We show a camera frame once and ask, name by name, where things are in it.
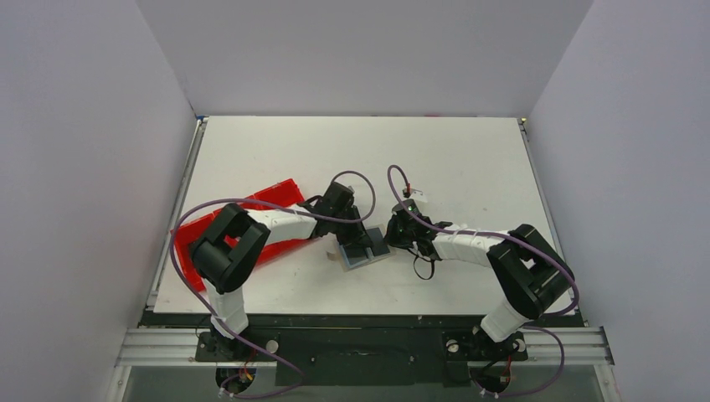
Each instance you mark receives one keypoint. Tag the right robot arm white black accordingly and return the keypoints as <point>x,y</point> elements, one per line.
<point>530,273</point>

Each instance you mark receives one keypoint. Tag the grey credit card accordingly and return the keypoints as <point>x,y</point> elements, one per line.
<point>354,256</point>

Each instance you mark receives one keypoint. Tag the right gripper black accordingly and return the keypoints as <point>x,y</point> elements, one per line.
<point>398,232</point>

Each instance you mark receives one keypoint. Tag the aluminium frame rail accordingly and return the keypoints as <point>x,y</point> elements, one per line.
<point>180,348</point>

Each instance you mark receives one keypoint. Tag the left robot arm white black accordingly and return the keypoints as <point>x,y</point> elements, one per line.
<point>227,252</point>

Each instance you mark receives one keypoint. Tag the beige card holder wallet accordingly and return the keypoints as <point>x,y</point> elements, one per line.
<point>333,254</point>

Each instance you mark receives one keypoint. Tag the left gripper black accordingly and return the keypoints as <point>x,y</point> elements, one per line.
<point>357,234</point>

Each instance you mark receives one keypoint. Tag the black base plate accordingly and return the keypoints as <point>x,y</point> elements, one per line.
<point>363,357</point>

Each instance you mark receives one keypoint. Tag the dark credit card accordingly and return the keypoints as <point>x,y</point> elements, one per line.
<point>379,247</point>

